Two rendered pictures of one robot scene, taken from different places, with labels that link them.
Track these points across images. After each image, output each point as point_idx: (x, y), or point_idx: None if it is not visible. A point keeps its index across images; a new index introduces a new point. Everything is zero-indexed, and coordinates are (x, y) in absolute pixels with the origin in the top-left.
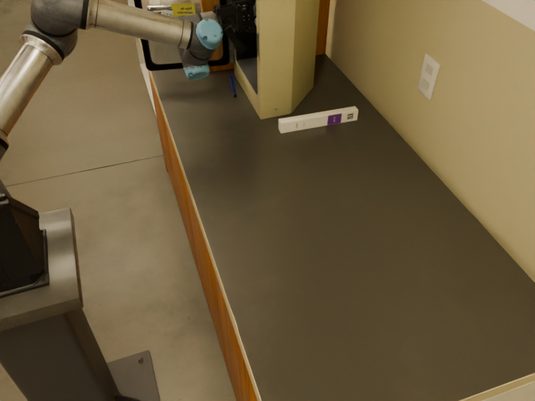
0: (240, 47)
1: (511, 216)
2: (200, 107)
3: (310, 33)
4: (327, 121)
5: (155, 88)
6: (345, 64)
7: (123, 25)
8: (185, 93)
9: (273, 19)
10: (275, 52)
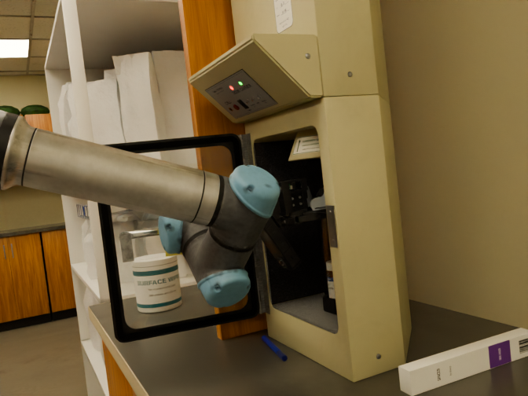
0: (289, 254)
1: None
2: (225, 385)
3: (398, 223)
4: (489, 359)
5: (131, 375)
6: (436, 299)
7: (86, 168)
8: (190, 370)
9: (353, 177)
10: (363, 237)
